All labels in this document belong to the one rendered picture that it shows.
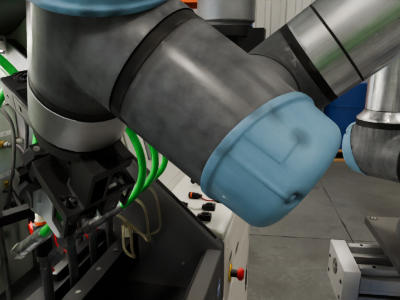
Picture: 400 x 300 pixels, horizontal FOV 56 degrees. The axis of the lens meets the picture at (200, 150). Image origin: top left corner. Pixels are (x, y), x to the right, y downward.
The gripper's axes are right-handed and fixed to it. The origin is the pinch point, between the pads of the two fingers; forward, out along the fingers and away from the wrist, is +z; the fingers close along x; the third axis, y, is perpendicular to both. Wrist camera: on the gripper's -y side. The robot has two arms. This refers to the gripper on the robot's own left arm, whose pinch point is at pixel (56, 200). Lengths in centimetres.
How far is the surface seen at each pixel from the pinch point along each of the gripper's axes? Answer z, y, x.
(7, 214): 34.1, -15.2, -1.1
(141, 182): 12.7, -1.2, 16.7
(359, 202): 216, 54, 291
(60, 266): 36.6, -1.0, 2.8
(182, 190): 60, -8, 50
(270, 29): 316, -238, 532
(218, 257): 36, 17, 33
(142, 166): 10.4, -2.9, 17.6
